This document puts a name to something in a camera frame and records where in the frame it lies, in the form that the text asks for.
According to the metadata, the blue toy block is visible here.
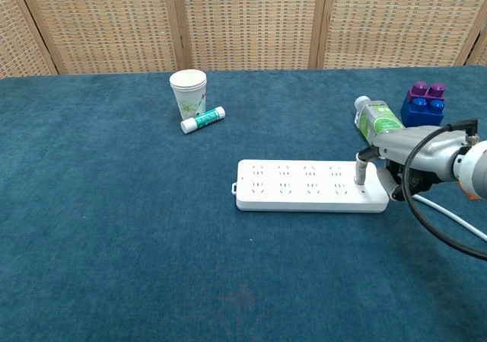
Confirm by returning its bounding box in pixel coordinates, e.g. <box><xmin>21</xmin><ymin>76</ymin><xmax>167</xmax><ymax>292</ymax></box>
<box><xmin>399</xmin><ymin>97</ymin><xmax>446</xmax><ymax>128</ymax></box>

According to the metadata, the white paper cup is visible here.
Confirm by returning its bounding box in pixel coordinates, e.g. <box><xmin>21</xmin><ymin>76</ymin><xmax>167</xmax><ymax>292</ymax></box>
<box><xmin>169</xmin><ymin>69</ymin><xmax>208</xmax><ymax>122</ymax></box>

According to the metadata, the bamboo folding screen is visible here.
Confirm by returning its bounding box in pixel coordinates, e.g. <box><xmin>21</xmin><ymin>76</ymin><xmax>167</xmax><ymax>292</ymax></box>
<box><xmin>0</xmin><ymin>0</ymin><xmax>487</xmax><ymax>79</ymax></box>

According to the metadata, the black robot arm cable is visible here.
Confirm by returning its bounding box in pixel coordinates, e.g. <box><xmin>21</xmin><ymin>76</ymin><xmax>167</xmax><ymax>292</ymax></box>
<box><xmin>403</xmin><ymin>117</ymin><xmax>487</xmax><ymax>261</ymax></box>

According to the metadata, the white power strip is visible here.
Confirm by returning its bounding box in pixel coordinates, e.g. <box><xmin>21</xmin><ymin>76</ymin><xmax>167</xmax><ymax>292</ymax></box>
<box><xmin>231</xmin><ymin>158</ymin><xmax>391</xmax><ymax>214</ymax></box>

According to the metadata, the clear green-label water bottle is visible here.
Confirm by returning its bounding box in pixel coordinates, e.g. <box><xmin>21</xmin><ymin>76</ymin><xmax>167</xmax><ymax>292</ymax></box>
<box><xmin>354</xmin><ymin>95</ymin><xmax>406</xmax><ymax>147</ymax></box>

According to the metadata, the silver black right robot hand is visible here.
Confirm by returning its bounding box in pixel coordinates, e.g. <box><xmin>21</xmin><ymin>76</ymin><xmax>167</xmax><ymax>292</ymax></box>
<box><xmin>355</xmin><ymin>124</ymin><xmax>467</xmax><ymax>202</ymax></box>

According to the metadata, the green white glue stick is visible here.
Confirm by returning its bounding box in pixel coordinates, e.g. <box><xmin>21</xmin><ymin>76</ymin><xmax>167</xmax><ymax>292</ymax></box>
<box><xmin>180</xmin><ymin>106</ymin><xmax>227</xmax><ymax>135</ymax></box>

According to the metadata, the purple toy block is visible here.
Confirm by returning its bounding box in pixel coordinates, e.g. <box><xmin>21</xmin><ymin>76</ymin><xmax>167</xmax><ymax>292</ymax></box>
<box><xmin>408</xmin><ymin>81</ymin><xmax>447</xmax><ymax>104</ymax></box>

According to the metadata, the blue table mat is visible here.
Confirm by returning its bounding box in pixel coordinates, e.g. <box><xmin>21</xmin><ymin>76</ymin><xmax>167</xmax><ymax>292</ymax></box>
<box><xmin>0</xmin><ymin>65</ymin><xmax>487</xmax><ymax>342</ymax></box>

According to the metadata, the white power cord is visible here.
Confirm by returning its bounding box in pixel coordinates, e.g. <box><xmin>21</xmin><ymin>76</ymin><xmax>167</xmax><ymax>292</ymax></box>
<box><xmin>410</xmin><ymin>193</ymin><xmax>487</xmax><ymax>243</ymax></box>

